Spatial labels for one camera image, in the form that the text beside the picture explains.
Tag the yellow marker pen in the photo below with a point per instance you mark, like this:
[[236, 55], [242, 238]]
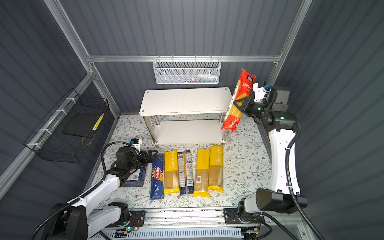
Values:
[[97, 123]]

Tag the dark blue pasta box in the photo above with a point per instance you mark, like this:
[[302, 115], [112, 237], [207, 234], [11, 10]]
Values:
[[136, 179]]

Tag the pens in white basket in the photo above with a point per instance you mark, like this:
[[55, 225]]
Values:
[[203, 78]]

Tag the white two-tier shelf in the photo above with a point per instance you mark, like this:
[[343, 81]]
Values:
[[182, 102]]

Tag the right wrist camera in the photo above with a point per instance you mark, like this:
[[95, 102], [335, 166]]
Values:
[[261, 92]]

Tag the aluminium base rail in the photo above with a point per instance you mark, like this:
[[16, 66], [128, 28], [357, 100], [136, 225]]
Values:
[[194, 218]]

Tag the black wire basket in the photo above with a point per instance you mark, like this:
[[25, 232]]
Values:
[[68, 134]]

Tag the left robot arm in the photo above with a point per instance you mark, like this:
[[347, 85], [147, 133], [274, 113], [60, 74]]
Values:
[[76, 219]]

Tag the yellow Pastatime spaghetti bag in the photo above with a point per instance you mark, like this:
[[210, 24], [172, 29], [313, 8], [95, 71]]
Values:
[[171, 173]]

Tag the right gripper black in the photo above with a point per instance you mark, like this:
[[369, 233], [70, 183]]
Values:
[[245, 104]]

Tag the clear blue spaghetti bag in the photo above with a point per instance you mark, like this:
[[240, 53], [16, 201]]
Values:
[[186, 178]]

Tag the yellow spaghetti bag label up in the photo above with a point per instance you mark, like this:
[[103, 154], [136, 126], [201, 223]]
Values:
[[202, 174]]

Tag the red spaghetti bag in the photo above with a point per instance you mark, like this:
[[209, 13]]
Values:
[[243, 89]]

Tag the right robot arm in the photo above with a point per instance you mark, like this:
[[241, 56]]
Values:
[[269, 104]]

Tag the white wire mesh basket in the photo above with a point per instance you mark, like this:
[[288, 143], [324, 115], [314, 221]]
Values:
[[166, 73]]

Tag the blue Barilla spaghetti box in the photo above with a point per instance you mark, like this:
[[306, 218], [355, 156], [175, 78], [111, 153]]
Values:
[[157, 178]]

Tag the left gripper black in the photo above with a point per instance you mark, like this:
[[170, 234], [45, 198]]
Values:
[[145, 161]]

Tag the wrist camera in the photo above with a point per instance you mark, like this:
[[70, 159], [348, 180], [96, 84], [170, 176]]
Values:
[[136, 143], [261, 92]]

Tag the floral table mat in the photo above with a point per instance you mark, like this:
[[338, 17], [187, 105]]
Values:
[[247, 165]]

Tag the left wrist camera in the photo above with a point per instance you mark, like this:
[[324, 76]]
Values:
[[136, 143]]

